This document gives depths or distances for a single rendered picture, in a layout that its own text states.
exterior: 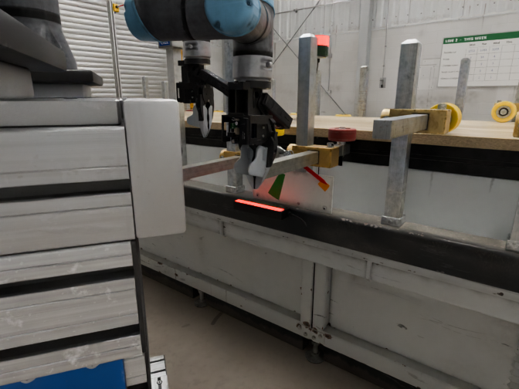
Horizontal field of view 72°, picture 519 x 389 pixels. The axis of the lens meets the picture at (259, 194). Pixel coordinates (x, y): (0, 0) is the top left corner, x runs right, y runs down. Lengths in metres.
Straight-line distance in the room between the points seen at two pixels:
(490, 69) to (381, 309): 7.10
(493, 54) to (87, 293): 8.03
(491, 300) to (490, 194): 0.27
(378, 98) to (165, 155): 8.49
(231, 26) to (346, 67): 8.53
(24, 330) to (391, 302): 1.13
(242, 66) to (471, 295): 0.70
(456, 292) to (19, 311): 0.86
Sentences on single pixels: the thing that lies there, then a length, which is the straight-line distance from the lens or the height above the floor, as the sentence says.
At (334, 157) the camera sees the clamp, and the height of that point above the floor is 0.85.
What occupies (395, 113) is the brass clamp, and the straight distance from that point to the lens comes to 0.85.
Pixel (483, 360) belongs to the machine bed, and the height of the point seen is 0.26.
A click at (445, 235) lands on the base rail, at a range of 0.89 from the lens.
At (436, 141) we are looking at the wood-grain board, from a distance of 1.05.
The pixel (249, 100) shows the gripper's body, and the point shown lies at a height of 0.99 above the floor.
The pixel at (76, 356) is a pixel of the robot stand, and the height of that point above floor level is 0.83.
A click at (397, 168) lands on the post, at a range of 0.87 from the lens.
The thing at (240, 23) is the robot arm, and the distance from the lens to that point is 0.57.
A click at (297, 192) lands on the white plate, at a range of 0.98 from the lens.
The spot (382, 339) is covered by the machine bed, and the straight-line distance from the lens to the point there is 1.37.
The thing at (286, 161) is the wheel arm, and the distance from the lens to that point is 0.80.
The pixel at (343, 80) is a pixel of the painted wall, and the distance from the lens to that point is 9.09.
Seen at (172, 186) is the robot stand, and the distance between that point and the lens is 0.24.
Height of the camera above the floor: 1.00
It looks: 15 degrees down
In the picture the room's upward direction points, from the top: straight up
